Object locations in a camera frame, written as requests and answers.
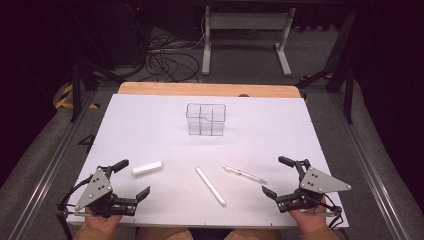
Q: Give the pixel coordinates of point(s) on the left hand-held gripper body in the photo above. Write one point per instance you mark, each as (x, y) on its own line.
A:
(96, 190)

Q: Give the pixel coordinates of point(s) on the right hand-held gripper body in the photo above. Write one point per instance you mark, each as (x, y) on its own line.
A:
(316, 182)

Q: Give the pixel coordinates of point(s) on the clear pen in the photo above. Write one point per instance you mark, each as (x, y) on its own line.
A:
(245, 174)

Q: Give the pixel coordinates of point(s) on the clear plastic organizer box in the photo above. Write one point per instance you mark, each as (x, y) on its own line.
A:
(206, 120)

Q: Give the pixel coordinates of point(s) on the person's left hand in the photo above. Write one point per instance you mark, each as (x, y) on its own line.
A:
(104, 224)

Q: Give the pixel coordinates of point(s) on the person's right hand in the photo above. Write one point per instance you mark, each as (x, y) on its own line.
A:
(311, 220)

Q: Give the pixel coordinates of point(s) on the white eraser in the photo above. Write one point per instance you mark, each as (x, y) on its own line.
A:
(147, 168)

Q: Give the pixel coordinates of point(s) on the white board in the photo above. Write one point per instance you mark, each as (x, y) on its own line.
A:
(150, 133)

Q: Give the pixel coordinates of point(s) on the person's right leg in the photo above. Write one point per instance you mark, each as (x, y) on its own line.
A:
(251, 234)

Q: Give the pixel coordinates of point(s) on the person's leg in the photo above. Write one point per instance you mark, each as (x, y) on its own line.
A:
(251, 234)
(165, 234)

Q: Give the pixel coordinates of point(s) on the person's left leg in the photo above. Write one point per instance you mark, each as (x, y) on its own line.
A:
(165, 234)

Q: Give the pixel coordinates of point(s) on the white pen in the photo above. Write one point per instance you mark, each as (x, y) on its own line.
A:
(210, 186)

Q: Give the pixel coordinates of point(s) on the black metal stand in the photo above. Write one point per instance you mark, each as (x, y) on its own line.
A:
(76, 90)
(348, 86)

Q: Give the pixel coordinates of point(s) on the yellow black hazard tape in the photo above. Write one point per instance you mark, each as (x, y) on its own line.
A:
(65, 96)

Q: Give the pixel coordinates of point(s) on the wooden table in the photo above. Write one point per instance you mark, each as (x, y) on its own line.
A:
(206, 89)

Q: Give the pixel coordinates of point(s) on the black computer tower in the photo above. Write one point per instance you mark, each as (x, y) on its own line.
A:
(126, 33)

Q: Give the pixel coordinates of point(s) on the white metal stand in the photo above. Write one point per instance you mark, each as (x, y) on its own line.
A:
(207, 43)

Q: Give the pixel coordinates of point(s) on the aluminium rail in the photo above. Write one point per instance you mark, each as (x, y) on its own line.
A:
(50, 170)
(370, 170)

